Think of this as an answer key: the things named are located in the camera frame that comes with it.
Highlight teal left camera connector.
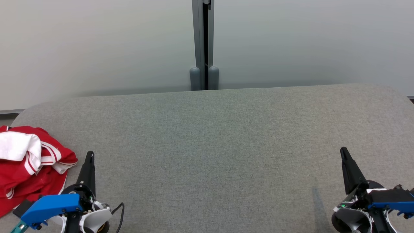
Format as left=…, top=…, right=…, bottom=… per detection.
left=10, top=222, right=29, bottom=233

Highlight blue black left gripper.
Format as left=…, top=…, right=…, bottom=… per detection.
left=20, top=151, right=97, bottom=227

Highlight grey partition frame post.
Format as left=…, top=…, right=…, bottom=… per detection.
left=192, top=0, right=215, bottom=90

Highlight grey cylinder post foot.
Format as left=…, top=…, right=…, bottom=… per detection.
left=208, top=66, right=219, bottom=90
left=190, top=67, right=201, bottom=91

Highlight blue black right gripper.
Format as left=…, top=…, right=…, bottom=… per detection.
left=340, top=147, right=414, bottom=216

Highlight red white basketball jersey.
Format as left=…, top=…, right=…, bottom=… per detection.
left=0, top=126, right=78, bottom=198

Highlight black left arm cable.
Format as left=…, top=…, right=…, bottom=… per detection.
left=112, top=202, right=125, bottom=233

